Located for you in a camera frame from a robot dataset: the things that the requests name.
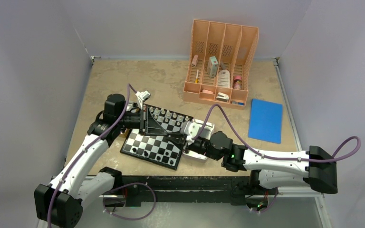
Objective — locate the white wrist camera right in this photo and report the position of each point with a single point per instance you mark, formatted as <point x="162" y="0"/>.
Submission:
<point x="191" y="128"/>

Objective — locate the pink tape roll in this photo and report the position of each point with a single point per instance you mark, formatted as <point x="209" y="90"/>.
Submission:
<point x="237" y="82"/>

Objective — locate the white green small box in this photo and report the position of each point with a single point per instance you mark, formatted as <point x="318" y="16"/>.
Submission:
<point x="212" y="66"/>

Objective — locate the yellow white pen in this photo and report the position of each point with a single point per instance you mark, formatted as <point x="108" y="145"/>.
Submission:
<point x="197" y="76"/>

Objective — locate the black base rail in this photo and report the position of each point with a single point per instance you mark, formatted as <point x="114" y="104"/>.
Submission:
<point x="235" y="190"/>

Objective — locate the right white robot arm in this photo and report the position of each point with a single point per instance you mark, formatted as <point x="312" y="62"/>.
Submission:
<point x="313" y="168"/>

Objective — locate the blue notebook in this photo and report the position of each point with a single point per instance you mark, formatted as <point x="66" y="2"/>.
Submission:
<point x="265" y="121"/>

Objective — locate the pink small tube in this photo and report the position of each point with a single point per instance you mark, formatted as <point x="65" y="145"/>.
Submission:
<point x="194" y="61"/>

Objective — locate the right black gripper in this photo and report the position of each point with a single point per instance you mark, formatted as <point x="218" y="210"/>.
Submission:
<point x="178" y="139"/>

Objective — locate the pink eraser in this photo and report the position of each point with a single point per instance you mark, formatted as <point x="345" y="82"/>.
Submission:
<point x="207" y="91"/>

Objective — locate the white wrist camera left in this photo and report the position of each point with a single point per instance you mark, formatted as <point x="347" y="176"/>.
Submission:
<point x="142" y="97"/>

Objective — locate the white striped bottle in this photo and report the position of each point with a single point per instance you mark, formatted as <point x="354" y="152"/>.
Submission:
<point x="223" y="79"/>

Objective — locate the empty metal tin lid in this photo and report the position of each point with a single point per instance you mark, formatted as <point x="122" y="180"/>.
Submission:
<point x="206" y="133"/>

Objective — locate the peach plastic desk organizer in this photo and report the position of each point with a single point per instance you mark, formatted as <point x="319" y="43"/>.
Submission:
<point x="234" y="47"/>

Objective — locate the metal tin with black pieces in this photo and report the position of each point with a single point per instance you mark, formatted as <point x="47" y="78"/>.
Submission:
<point x="124" y="133"/>

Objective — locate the black white chess board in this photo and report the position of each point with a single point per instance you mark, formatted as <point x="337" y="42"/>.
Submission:
<point x="152" y="148"/>

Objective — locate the white stapler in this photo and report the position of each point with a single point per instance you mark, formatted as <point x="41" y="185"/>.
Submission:
<point x="222" y="97"/>

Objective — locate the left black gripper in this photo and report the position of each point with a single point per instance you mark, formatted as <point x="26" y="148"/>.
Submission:
<point x="149" y="126"/>

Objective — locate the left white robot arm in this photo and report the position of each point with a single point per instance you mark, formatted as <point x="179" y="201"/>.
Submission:
<point x="62" y="202"/>

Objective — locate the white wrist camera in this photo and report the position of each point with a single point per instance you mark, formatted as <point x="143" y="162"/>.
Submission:
<point x="142" y="97"/>
<point x="191" y="128"/>

